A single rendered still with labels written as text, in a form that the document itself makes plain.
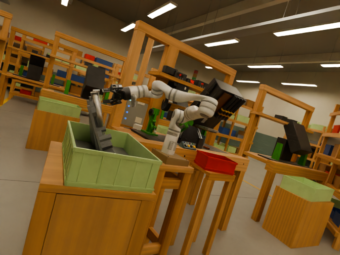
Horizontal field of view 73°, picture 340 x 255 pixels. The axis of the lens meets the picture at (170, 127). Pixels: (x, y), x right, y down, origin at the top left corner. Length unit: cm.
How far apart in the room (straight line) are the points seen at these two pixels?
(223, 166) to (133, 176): 112
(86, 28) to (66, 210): 1142
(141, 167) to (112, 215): 26
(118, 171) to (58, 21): 1130
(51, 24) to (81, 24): 124
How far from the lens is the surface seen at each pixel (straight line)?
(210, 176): 196
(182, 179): 168
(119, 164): 107
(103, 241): 124
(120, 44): 1251
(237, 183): 285
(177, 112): 164
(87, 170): 106
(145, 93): 132
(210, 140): 316
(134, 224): 124
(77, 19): 1226
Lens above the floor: 123
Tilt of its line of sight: 5 degrees down
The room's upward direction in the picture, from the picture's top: 16 degrees clockwise
